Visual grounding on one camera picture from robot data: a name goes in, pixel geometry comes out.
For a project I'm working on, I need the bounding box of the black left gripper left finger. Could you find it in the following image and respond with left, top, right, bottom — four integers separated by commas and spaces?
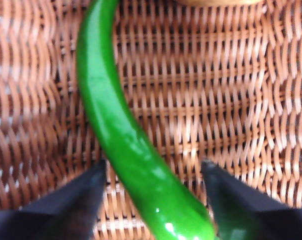
0, 159, 107, 240

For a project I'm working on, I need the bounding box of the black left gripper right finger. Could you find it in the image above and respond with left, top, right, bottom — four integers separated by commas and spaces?
200, 160, 302, 240

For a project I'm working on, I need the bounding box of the green long pepper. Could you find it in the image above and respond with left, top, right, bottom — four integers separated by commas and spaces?
75, 0, 216, 240

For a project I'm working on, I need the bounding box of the brown wicker basket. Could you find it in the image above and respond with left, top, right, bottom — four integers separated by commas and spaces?
0, 0, 302, 240

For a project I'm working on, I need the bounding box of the yellow-brown potato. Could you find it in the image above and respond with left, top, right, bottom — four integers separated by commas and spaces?
175, 0, 261, 6

